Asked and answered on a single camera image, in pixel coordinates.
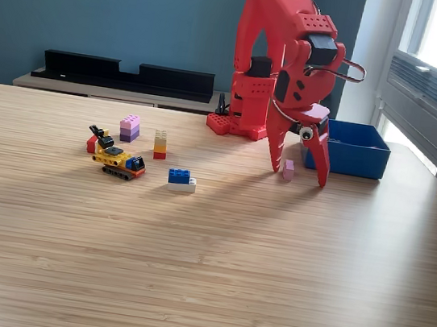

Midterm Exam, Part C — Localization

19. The blue plastic bin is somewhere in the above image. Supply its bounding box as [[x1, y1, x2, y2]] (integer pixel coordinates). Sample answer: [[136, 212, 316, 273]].
[[297, 114, 394, 182]]

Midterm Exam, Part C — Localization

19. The tan orange red brick stack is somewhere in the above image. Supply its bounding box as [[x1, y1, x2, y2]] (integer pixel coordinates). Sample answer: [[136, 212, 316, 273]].
[[151, 129, 170, 161]]

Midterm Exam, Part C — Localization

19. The pink purple brick stack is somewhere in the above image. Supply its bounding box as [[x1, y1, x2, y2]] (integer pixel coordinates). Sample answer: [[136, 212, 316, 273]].
[[117, 113, 143, 145]]

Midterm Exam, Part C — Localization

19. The yellow toy digger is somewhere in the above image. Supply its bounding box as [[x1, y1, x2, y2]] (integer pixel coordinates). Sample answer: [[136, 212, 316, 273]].
[[82, 123, 152, 184]]

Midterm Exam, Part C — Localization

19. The grey window air conditioner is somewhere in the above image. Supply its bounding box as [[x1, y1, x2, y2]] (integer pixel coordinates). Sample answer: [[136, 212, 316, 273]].
[[372, 48, 437, 167]]

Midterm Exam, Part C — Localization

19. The blue white brick stack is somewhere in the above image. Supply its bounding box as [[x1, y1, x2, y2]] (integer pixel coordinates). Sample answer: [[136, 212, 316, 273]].
[[165, 167, 198, 194]]

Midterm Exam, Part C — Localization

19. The black shelf riser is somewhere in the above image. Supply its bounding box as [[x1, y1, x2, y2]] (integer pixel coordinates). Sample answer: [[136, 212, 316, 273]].
[[30, 47, 218, 104]]

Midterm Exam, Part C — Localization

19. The black power cable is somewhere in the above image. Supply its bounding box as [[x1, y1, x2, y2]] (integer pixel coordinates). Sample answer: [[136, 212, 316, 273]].
[[214, 92, 231, 116]]

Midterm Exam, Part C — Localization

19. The small red brick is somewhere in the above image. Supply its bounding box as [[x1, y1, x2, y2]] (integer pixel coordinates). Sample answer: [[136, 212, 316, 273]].
[[84, 133, 101, 155]]

